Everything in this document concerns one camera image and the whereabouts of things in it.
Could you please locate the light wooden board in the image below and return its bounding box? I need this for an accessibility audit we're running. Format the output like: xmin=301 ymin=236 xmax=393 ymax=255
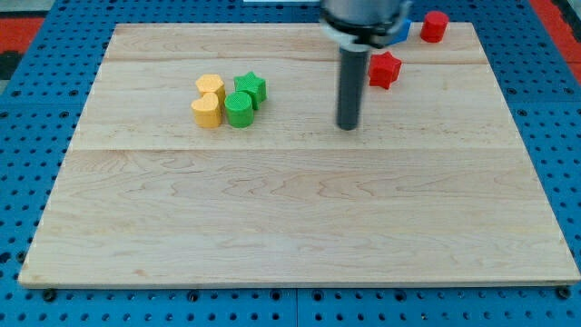
xmin=19 ymin=23 xmax=580 ymax=289

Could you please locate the green cylinder block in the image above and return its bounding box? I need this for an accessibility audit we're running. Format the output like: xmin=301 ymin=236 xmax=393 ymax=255
xmin=224 ymin=92 xmax=254 ymax=128

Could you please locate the blue triangle block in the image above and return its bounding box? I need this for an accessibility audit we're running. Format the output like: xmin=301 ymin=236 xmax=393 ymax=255
xmin=389 ymin=18 xmax=411 ymax=45

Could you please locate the yellow pentagon block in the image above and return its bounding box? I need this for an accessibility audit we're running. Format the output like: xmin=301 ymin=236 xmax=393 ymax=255
xmin=195 ymin=74 xmax=226 ymax=106

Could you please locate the red star block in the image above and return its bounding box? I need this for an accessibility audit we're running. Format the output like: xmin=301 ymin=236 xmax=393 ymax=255
xmin=368 ymin=52 xmax=402 ymax=90

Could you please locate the yellow heart block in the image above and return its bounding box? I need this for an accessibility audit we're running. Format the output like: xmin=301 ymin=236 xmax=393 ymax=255
xmin=191 ymin=93 xmax=222 ymax=128

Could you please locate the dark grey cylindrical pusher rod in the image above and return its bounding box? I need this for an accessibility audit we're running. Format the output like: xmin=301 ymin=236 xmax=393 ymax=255
xmin=336 ymin=49 xmax=369 ymax=131

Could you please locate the green star block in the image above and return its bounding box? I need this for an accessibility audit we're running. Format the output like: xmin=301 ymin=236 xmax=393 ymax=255
xmin=233 ymin=71 xmax=267 ymax=111

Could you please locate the red cylinder block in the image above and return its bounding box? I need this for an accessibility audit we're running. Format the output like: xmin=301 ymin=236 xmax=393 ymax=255
xmin=419 ymin=11 xmax=449 ymax=43

